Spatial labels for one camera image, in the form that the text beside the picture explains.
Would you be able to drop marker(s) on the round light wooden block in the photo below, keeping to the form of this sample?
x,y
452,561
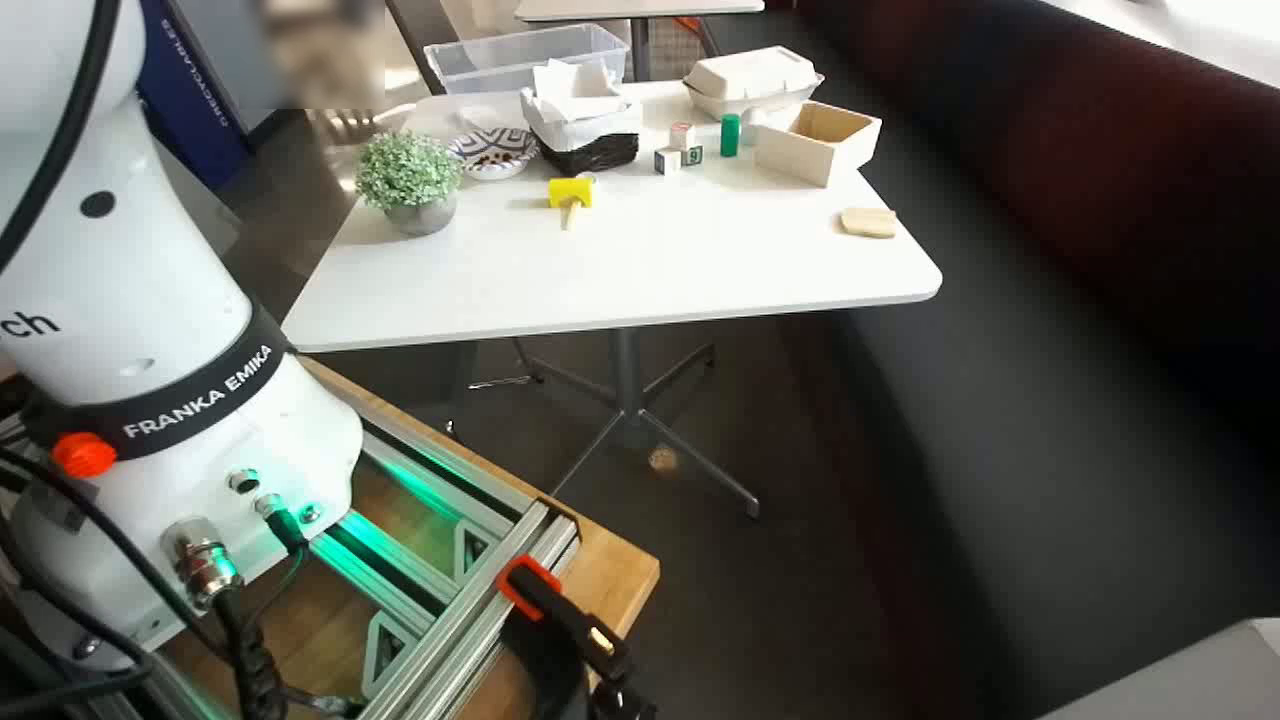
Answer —
x,y
865,220

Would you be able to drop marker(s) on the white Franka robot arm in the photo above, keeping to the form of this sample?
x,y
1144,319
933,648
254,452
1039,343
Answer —
x,y
132,267

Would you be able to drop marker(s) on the yellow toy object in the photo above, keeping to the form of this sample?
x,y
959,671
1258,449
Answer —
x,y
570,194

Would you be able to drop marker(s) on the open light wooden box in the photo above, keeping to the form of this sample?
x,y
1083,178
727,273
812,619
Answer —
x,y
805,153

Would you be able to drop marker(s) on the white carton box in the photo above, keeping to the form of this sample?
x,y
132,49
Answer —
x,y
745,82

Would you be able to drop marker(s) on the metal table base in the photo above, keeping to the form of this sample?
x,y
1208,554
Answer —
x,y
626,403

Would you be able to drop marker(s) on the cork disc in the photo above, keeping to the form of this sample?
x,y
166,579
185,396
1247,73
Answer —
x,y
662,461

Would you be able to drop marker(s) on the small white green block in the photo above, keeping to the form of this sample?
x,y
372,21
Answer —
x,y
694,153
664,161

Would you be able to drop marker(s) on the wooden mounting board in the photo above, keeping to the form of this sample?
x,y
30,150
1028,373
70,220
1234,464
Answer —
x,y
613,572

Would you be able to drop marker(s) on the white and black device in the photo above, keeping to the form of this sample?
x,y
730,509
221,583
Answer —
x,y
585,124

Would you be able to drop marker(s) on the green cylinder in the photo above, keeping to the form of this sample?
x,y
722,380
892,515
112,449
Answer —
x,y
730,134

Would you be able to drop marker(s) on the black white patterned bowl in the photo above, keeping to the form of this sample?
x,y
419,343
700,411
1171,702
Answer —
x,y
497,150

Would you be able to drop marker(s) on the orange black clamp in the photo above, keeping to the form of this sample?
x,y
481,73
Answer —
x,y
563,622

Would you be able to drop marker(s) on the potted green plant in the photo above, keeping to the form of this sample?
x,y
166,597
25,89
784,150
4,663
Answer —
x,y
404,174

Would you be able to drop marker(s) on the clear plastic bin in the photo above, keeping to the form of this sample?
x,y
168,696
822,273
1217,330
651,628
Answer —
x,y
481,64

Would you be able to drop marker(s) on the white background table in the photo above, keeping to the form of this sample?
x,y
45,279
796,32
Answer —
x,y
642,8

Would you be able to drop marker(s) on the dark sofa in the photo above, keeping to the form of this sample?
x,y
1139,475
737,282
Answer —
x,y
1065,333

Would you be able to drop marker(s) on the wooden stool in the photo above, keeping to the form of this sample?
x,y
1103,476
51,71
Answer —
x,y
313,41

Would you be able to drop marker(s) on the blue cabinet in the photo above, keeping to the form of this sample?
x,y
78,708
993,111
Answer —
x,y
185,82

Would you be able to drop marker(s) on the aluminium profile frame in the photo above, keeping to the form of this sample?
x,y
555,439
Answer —
x,y
452,613

